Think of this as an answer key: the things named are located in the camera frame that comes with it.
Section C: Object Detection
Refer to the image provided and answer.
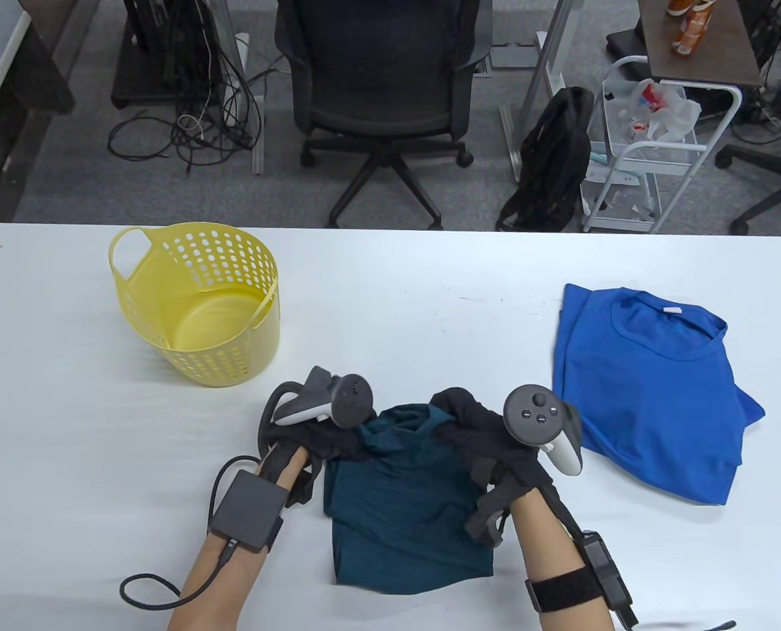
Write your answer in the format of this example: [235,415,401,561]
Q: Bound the dark teal clothes garment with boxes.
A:
[323,404,494,596]

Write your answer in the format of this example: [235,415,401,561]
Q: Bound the white plastic bag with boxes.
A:
[604,78,702,145]

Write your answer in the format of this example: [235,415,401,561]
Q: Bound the grey metal desk leg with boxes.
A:
[223,0,266,175]

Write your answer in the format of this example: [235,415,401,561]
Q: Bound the blue towel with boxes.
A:
[736,385,766,434]

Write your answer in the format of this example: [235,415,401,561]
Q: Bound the black flat stand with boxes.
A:
[606,30,648,57]

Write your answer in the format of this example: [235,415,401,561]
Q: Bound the person's left forearm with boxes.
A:
[167,444,311,631]

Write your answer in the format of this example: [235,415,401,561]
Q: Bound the grey handheld controller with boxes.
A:
[259,367,375,448]
[504,383,585,476]

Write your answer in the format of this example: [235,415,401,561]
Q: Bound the brown wooden side table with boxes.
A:
[637,0,763,87]

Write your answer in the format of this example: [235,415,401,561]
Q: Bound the black computer tower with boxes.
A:
[124,0,224,106]

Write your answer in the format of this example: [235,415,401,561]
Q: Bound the black device with arm strap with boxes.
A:
[525,531,634,613]

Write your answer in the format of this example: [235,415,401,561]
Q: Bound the person's left hand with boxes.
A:
[262,414,373,464]

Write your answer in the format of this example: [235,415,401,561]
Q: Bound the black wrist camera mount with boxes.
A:
[285,460,325,507]
[464,480,516,548]

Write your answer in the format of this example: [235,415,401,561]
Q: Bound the black office chair base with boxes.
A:
[716,66,781,236]

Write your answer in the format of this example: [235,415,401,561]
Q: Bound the black mesh office chair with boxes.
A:
[274,0,494,231]

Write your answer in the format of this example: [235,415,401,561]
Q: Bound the black box with arm strap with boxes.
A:
[208,470,285,551]

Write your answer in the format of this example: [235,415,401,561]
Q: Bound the person's right hand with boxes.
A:
[430,388,552,497]

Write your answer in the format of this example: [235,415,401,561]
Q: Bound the white rolling cart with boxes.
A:
[581,56,743,234]

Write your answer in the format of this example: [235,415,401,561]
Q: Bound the black cable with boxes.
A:
[119,456,260,612]
[614,601,736,631]

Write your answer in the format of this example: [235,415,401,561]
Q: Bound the white desk with dark side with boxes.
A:
[0,0,76,221]

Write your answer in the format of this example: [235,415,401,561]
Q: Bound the white metal desk leg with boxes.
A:
[499,0,585,183]

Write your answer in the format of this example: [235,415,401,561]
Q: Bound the black backpack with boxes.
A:
[496,85,595,232]

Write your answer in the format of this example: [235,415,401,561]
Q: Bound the blue shirt clothes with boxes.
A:
[550,284,746,505]

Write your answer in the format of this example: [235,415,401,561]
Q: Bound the tangle of black cables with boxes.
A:
[108,0,266,178]
[736,0,781,126]

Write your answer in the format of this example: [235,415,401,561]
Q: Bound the person's right forearm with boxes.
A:
[509,490,615,631]

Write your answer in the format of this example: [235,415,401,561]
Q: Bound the grey floor plate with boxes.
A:
[489,43,539,70]

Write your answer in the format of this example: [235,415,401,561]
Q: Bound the yellow plastic laundry basket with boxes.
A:
[108,222,279,388]

